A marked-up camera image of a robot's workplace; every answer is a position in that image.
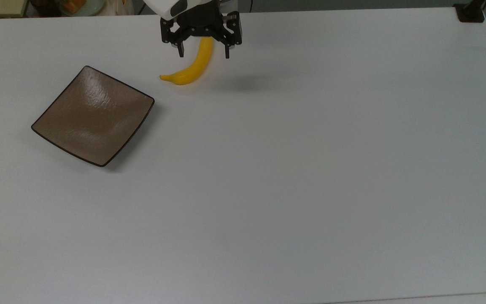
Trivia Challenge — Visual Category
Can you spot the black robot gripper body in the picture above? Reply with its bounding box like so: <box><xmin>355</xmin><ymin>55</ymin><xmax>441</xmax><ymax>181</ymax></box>
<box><xmin>175</xmin><ymin>1</ymin><xmax>227</xmax><ymax>41</ymax></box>

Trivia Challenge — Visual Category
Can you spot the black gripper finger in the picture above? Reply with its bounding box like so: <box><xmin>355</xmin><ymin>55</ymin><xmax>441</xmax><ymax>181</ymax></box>
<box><xmin>160</xmin><ymin>18</ymin><xmax>186</xmax><ymax>58</ymax></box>
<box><xmin>222</xmin><ymin>11</ymin><xmax>243</xmax><ymax>59</ymax></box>

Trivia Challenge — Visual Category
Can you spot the yellow banana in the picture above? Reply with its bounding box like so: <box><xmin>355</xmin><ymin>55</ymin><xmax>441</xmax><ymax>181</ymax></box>
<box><xmin>159</xmin><ymin>37</ymin><xmax>214</xmax><ymax>86</ymax></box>

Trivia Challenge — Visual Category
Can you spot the green plate with food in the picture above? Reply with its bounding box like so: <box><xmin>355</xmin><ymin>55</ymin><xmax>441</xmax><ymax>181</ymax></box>
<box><xmin>59</xmin><ymin>0</ymin><xmax>106</xmax><ymax>17</ymax></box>

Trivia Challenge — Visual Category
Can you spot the brown square ceramic plate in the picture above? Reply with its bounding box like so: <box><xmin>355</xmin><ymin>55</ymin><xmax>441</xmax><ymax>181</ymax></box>
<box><xmin>31</xmin><ymin>65</ymin><xmax>155</xmax><ymax>167</ymax></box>

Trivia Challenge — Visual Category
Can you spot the white plastic bag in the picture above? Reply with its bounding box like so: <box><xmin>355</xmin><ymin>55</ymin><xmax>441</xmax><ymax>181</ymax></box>
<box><xmin>105</xmin><ymin>0</ymin><xmax>136</xmax><ymax>16</ymax></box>

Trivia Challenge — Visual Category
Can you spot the black camera stand base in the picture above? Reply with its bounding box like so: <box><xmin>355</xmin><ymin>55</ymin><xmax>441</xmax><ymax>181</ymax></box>
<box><xmin>453</xmin><ymin>0</ymin><xmax>486</xmax><ymax>23</ymax></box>

